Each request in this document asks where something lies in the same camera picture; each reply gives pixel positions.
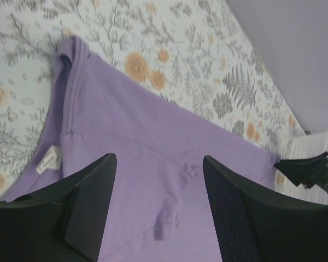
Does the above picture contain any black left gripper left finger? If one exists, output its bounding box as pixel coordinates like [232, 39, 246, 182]
[0, 153, 117, 261]

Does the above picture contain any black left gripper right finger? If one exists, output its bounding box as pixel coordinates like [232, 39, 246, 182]
[203, 156, 328, 261]

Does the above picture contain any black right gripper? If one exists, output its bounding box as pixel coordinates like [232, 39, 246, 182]
[274, 152, 328, 194]

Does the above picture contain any white plastic laundry basket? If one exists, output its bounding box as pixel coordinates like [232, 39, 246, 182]
[274, 130, 328, 205]

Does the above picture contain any purple t shirt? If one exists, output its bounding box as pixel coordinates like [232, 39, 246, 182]
[3, 37, 279, 261]

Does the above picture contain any floral tablecloth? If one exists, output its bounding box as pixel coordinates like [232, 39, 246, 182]
[0, 1, 303, 196]

